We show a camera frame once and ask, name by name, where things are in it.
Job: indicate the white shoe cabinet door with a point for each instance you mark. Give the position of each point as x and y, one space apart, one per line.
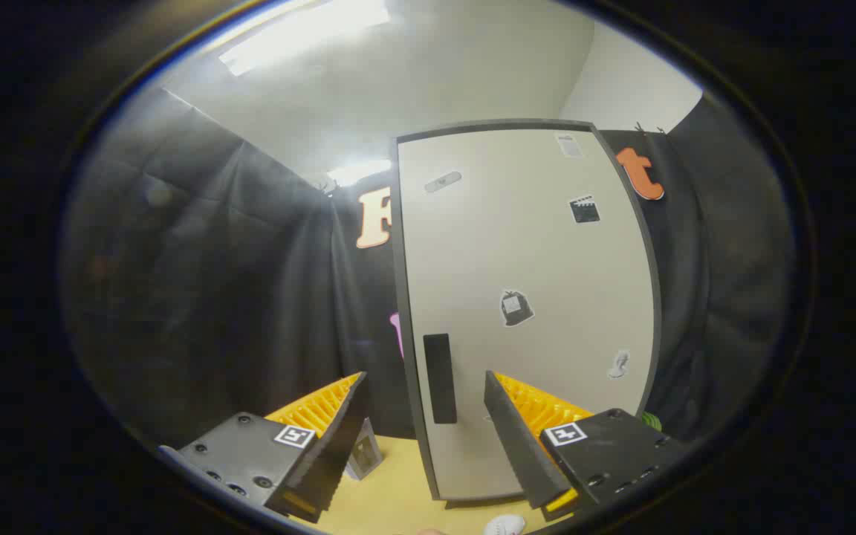
532 245

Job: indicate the small ceiling light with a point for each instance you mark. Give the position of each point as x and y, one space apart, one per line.
357 172

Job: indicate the white canvas shoe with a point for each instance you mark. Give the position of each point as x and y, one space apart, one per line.
504 526

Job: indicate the green striped round object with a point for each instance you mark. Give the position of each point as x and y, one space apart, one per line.
651 421

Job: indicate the grey shoe cabinet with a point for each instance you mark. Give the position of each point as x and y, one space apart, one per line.
402 297

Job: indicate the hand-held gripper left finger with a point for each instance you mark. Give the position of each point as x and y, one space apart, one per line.
331 453

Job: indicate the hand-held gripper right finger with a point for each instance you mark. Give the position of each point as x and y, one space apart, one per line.
521 446

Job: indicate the black backdrop cloth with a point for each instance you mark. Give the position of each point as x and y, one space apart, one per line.
212 297

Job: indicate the large ceiling light panel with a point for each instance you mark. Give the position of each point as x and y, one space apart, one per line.
302 33

